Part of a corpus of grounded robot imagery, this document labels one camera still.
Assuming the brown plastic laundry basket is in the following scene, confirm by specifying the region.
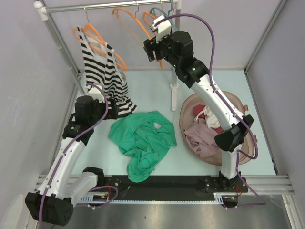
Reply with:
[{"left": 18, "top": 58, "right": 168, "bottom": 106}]
[{"left": 179, "top": 91, "right": 254, "bottom": 166}]

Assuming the metal clothes rack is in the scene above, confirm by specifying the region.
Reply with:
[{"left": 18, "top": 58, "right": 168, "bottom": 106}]
[{"left": 33, "top": 0, "right": 182, "bottom": 112}]

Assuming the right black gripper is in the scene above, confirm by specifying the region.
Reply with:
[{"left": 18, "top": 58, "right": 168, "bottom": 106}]
[{"left": 143, "top": 31, "right": 180, "bottom": 69}]

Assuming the pink mauve garment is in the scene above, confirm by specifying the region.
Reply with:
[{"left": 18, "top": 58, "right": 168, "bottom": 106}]
[{"left": 184, "top": 118, "right": 220, "bottom": 158}]

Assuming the black white striped tank top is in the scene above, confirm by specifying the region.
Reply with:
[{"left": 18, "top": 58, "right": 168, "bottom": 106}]
[{"left": 76, "top": 26, "right": 138, "bottom": 118}]

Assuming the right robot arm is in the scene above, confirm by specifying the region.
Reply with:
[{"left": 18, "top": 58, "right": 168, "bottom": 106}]
[{"left": 143, "top": 31, "right": 254, "bottom": 191}]

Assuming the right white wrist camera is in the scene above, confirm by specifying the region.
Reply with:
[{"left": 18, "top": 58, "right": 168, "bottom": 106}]
[{"left": 150, "top": 15, "right": 172, "bottom": 43}]

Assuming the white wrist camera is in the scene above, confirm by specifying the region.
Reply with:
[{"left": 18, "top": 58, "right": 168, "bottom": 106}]
[
  {"left": 150, "top": 15, "right": 172, "bottom": 43},
  {"left": 87, "top": 84, "right": 105, "bottom": 103}
]

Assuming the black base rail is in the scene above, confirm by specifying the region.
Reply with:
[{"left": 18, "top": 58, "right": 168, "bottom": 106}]
[{"left": 97, "top": 176, "right": 248, "bottom": 203}]

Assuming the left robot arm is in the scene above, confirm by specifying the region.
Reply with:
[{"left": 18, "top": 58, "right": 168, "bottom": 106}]
[{"left": 25, "top": 95, "right": 119, "bottom": 226}]

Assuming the red garment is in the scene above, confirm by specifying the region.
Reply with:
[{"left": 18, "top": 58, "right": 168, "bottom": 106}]
[{"left": 193, "top": 104, "right": 223, "bottom": 134}]

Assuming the orange hanger front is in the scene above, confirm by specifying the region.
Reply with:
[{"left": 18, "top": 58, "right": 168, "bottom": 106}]
[{"left": 112, "top": 7, "right": 163, "bottom": 69}]

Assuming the teal hanger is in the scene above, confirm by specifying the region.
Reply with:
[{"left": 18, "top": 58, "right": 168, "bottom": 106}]
[{"left": 149, "top": 0, "right": 178, "bottom": 31}]

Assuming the pink thin hanger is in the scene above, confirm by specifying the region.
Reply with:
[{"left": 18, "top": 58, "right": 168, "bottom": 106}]
[{"left": 170, "top": 0, "right": 176, "bottom": 30}]

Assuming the green tank top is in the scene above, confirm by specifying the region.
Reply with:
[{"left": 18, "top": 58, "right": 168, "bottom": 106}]
[{"left": 109, "top": 111, "right": 177, "bottom": 183}]

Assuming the orange hanger with striped top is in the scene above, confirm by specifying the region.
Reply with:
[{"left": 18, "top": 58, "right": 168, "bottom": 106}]
[{"left": 81, "top": 4, "right": 128, "bottom": 71}]

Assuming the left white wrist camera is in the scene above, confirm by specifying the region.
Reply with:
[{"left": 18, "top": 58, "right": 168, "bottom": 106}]
[{"left": 87, "top": 84, "right": 105, "bottom": 103}]

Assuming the white garment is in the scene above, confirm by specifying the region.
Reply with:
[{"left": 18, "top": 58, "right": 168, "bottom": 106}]
[{"left": 194, "top": 106, "right": 221, "bottom": 129}]

